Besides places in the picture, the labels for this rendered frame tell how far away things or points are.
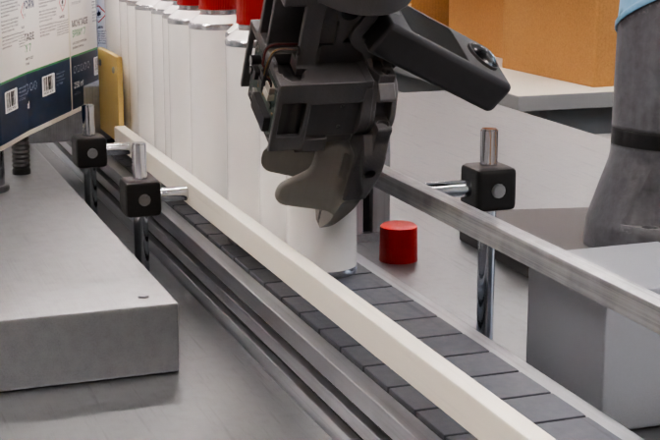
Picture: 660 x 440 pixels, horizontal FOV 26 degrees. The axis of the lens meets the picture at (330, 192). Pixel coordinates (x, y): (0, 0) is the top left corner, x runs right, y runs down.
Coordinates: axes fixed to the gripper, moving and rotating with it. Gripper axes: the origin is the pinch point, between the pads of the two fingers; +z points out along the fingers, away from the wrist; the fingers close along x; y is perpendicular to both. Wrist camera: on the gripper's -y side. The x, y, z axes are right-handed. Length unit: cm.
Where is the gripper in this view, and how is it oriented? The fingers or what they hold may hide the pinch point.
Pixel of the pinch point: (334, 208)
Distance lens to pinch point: 99.8
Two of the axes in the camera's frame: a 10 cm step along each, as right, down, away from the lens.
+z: -1.7, 7.5, 6.4
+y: -9.4, 0.7, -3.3
